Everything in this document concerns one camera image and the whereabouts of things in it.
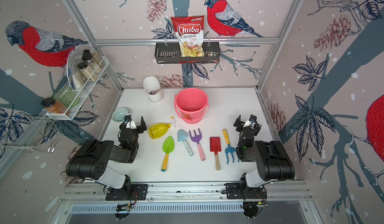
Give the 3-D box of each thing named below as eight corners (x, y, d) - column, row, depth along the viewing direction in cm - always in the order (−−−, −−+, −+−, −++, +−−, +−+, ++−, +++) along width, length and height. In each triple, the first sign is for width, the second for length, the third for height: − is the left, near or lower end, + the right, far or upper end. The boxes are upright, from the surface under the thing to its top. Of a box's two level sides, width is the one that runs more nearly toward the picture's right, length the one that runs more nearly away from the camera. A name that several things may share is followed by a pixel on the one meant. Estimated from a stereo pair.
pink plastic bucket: (176, 126, 99) (173, 112, 86) (178, 103, 112) (176, 87, 100) (208, 126, 99) (209, 112, 86) (206, 103, 112) (207, 87, 99)
